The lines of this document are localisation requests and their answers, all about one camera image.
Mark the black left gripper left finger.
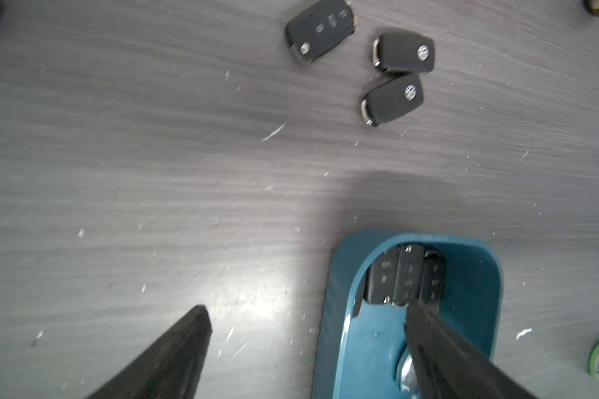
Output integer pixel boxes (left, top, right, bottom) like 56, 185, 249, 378
89, 304, 212, 398

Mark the teal plastic storage tray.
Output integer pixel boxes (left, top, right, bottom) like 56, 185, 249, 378
312, 229, 503, 398

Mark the black VW key fob lower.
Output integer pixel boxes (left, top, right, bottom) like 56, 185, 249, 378
360, 75, 424, 126

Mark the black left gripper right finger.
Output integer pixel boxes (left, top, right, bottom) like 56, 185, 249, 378
404, 302, 535, 398

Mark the black chrome smart key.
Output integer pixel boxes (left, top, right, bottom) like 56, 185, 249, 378
395, 347, 419, 395

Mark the black key fob tilted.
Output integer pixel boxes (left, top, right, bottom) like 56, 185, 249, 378
284, 0, 357, 63

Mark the black key fob edge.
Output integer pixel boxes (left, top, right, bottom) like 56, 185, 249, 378
371, 32, 436, 74

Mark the black key fob chrome ring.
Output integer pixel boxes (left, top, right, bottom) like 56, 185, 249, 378
418, 251, 446, 315

